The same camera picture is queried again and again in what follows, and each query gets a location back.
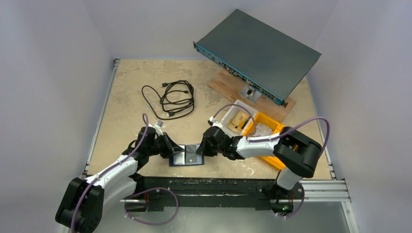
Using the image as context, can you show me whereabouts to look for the gold cards stack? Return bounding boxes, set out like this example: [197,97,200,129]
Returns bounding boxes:
[227,111,250,134]

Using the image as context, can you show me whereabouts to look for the white cards in yellow bin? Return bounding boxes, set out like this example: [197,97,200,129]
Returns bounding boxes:
[254,122,274,137]

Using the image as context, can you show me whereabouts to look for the white plastic bin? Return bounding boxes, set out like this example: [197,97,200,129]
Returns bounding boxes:
[219,100,258,136]

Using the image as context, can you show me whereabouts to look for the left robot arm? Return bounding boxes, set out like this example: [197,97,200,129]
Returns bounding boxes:
[55,125,185,233]

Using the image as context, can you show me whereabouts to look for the yellow plastic bin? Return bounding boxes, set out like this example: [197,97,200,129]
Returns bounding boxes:
[243,112,286,170]

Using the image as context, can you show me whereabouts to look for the aluminium table frame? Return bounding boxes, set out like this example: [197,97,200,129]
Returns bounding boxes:
[82,59,354,233]

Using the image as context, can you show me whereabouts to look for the black coiled cable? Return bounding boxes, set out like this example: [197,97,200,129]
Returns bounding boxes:
[141,80,195,120]

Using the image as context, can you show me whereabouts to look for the metal stand bracket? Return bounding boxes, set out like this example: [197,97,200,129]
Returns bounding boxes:
[240,85,262,103]

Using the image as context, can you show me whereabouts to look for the blue network switch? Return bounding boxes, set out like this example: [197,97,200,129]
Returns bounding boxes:
[193,9,321,107]

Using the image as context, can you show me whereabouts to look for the wooden board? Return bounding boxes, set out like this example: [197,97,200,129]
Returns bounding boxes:
[207,70,296,122]

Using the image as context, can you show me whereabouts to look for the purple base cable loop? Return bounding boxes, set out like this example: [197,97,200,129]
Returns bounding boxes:
[123,187,179,226]

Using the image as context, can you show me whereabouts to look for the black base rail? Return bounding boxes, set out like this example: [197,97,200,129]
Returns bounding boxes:
[124,174,304,215]

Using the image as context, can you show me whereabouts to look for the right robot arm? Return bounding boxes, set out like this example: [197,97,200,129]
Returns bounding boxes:
[196,126,325,190]

